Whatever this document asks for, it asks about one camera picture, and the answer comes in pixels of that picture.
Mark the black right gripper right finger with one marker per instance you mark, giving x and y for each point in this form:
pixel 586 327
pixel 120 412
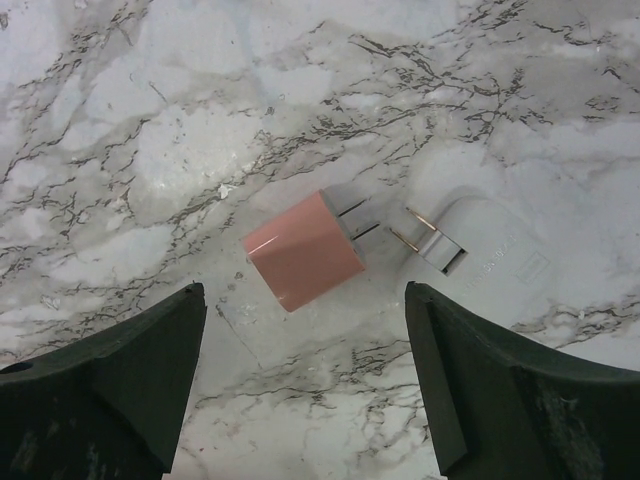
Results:
pixel 502 406

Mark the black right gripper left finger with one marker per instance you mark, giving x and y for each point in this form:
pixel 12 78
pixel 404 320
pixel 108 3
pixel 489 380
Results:
pixel 109 406

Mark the small pink charger adapter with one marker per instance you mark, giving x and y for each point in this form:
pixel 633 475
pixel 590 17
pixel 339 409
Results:
pixel 313 246

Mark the white usb charger plug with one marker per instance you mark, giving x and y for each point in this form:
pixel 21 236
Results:
pixel 481 256

